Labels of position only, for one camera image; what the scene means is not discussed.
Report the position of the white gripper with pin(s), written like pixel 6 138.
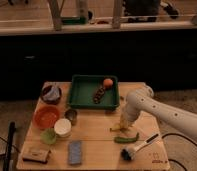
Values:
pixel 124 124

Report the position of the yellow banana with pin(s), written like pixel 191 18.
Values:
pixel 118 127

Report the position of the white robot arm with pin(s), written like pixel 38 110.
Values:
pixel 142 99

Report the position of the dark bowl with cloth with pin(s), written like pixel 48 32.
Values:
pixel 51 94

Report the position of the red bowl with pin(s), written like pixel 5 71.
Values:
pixel 46 117

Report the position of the green pepper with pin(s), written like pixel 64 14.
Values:
pixel 125 140

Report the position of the dark grape bunch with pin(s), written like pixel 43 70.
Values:
pixel 98 95

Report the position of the orange fruit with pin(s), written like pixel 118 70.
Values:
pixel 107 83

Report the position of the small metal cup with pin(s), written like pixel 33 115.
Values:
pixel 71 115

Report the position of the green plastic tray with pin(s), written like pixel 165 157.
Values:
pixel 83 88

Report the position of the blue sponge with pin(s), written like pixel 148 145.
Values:
pixel 75 152

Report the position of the white cup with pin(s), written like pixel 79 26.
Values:
pixel 63 127

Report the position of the light green cup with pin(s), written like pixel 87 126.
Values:
pixel 48 136

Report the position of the brown wooden block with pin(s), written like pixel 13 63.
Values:
pixel 36 155

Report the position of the black pole stand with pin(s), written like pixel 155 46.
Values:
pixel 11 131

